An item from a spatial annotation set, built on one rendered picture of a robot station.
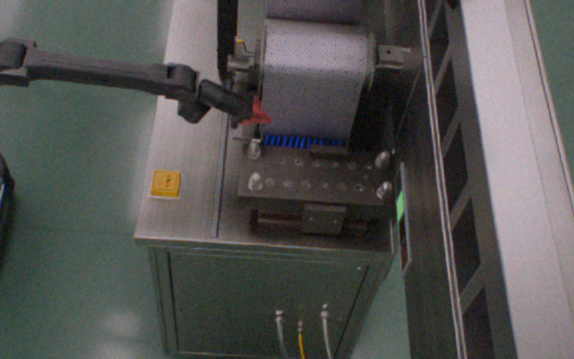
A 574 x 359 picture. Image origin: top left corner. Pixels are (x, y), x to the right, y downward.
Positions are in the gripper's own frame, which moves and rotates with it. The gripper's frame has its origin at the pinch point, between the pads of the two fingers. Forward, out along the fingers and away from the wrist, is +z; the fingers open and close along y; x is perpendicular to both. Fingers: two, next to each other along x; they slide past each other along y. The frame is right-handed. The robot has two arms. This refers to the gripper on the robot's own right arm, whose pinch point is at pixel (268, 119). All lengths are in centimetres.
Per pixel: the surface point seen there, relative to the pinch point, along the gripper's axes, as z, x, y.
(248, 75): -8.9, 4.1, -7.1
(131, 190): 7, -120, -46
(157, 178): -16.6, -27.6, 9.1
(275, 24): -7.1, 13.0, -18.4
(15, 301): -23, -136, 4
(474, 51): 1, 65, 29
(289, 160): 7.9, -2.2, 8.1
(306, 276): 28.6, -24.3, 25.6
